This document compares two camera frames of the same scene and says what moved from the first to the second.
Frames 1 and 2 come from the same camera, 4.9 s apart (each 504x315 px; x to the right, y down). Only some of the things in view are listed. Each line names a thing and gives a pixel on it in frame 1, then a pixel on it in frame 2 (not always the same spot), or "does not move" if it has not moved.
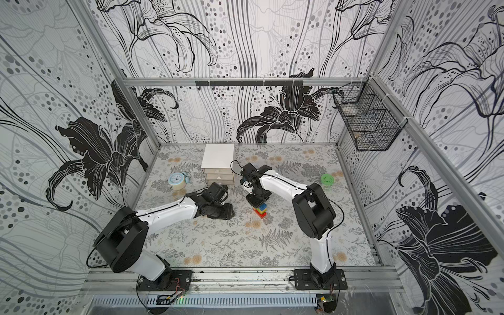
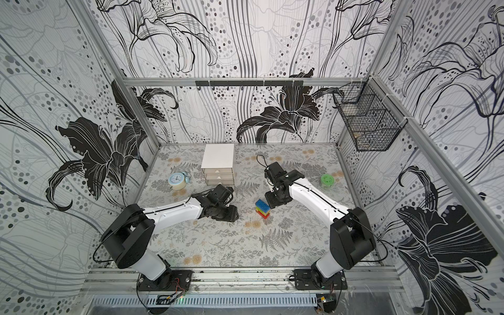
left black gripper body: x=219 y=211 does not move
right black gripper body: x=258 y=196 -> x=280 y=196
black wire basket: x=373 y=119 does not move
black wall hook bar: x=249 y=83 does not move
